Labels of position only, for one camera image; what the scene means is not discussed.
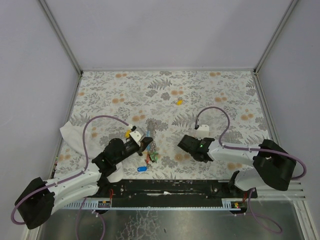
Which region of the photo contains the grey keyring holder strap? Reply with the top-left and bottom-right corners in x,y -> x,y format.
144,119 -> 161,165

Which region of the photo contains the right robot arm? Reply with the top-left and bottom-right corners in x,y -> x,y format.
177,135 -> 296,191

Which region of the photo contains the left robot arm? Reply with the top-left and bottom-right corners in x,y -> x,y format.
14,136 -> 153,230

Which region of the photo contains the yellow tag key near left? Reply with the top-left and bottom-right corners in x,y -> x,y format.
124,130 -> 131,139

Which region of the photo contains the yellow tag key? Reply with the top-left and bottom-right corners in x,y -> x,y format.
124,130 -> 131,139
173,97 -> 183,106

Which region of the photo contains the blue tag key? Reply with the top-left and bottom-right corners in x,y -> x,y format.
137,164 -> 152,172

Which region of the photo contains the floral table mat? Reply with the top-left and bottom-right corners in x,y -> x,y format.
69,71 -> 270,180

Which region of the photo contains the yellow tag key far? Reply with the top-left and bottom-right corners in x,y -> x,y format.
173,97 -> 183,106

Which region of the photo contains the white cloth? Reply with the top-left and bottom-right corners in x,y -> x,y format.
59,121 -> 124,183

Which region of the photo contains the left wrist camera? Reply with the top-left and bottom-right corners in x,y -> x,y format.
129,126 -> 146,146

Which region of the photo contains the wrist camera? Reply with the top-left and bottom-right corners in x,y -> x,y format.
129,126 -> 146,146
194,124 -> 210,140

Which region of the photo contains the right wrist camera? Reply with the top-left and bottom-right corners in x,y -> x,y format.
194,124 -> 210,140

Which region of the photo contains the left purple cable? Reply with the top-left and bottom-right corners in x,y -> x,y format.
11,115 -> 133,225

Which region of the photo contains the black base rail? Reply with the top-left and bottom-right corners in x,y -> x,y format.
94,179 -> 257,208

